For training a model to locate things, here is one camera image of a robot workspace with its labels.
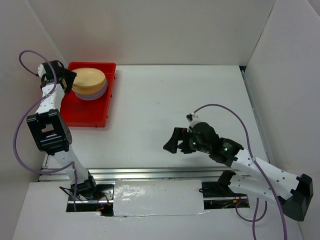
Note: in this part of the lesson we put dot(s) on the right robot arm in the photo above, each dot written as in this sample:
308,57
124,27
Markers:
247,175

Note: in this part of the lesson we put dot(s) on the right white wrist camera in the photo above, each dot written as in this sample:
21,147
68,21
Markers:
193,119

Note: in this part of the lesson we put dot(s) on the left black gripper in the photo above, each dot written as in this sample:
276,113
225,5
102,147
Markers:
70,76

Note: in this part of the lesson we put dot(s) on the red plastic bin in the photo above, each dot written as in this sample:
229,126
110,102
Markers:
77,112

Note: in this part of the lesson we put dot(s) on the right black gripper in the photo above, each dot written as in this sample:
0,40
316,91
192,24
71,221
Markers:
171,144

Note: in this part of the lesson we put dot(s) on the white taped cover panel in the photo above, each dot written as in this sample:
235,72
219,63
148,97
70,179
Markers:
158,198

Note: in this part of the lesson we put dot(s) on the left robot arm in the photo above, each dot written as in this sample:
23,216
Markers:
51,133

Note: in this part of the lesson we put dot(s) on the aluminium rail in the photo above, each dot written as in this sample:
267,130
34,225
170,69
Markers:
118,174

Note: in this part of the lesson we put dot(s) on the purple plate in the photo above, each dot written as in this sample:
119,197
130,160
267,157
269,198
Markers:
95,95

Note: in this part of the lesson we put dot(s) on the yellow plate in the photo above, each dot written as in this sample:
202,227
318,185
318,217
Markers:
88,81

